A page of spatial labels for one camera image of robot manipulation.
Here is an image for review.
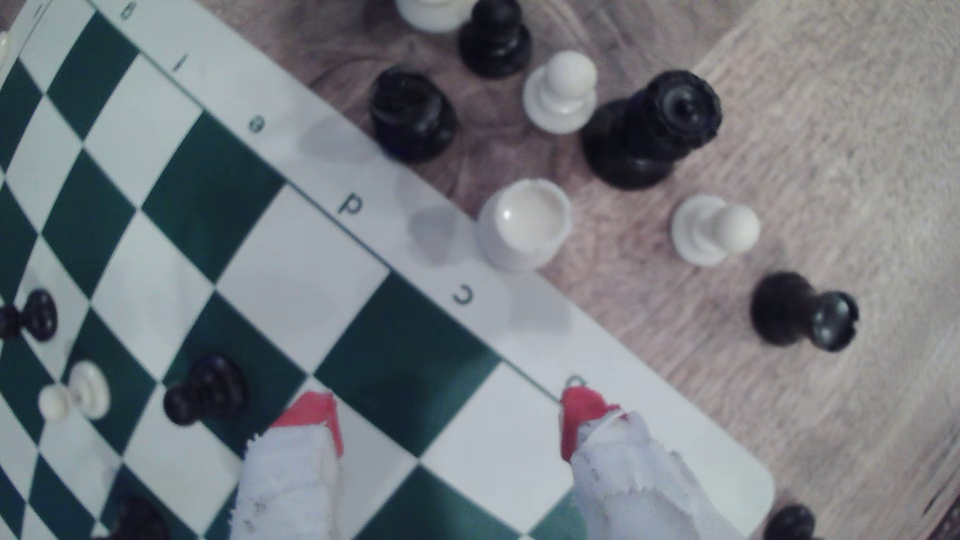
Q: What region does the red gripper finger white wrap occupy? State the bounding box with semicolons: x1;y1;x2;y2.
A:
228;391;345;540
558;386;744;540

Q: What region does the white chess rook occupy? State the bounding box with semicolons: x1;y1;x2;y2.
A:
476;177;573;273

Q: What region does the black chess piece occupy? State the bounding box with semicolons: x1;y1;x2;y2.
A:
93;495;172;540
763;504;819;540
458;0;534;80
163;354;247;427

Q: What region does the green white chess board mat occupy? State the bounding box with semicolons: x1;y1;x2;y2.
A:
0;0;775;540

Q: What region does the white chess pawn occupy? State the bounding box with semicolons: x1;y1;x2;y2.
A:
670;194;762;268
522;50;599;136
37;360;112;423

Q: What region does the black chess pawn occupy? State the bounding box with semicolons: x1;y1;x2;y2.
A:
0;288;59;344
750;271;861;353

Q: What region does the black chess queen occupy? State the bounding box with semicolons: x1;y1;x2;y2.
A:
581;69;723;191

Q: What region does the black chess rook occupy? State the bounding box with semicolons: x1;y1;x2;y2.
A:
369;67;459;165

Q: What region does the white chess piece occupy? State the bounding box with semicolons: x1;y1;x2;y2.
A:
395;0;477;34

